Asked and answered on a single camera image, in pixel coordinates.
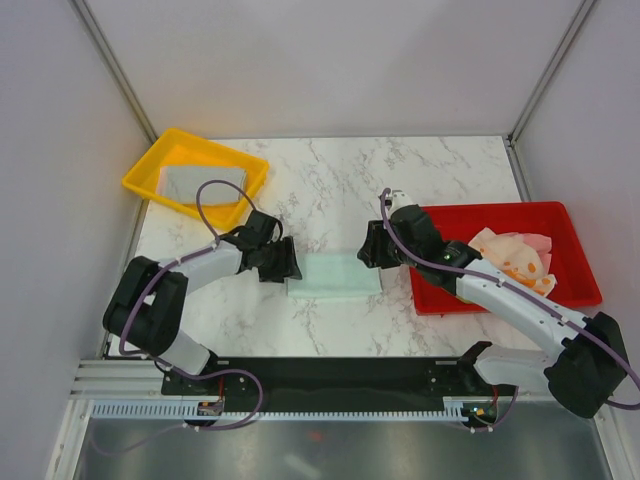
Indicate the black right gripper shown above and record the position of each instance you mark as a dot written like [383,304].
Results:
[371,253]

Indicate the light blue white towel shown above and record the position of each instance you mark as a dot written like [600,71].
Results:
[333,276]

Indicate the aluminium frame post left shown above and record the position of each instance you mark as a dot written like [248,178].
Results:
[101,44]

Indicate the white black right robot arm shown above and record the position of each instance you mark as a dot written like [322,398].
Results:
[580,360]

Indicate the white slotted cable duct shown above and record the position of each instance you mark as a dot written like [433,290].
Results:
[192,410]

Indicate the aluminium frame post right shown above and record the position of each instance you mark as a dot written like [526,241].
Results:
[571,33]

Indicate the pink white towel in tray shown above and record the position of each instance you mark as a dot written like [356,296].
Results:
[531,253]

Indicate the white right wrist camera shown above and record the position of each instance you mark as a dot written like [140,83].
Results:
[395,200]

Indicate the grey terry towel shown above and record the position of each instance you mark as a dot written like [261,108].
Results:
[181,183]

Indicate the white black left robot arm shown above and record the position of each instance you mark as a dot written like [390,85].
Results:
[145,311]

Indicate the yellow plastic tray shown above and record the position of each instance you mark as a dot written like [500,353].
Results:
[177,148]

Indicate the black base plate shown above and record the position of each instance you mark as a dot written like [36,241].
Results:
[341,383]

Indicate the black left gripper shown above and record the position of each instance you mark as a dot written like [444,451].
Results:
[287,265]

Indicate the red plastic tray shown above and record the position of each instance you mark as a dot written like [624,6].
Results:
[576,285]

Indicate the orange patterned towel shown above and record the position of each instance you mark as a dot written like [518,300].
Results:
[496,248]

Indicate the aluminium frame post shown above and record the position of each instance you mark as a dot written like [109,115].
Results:
[101,44]
[571,33]

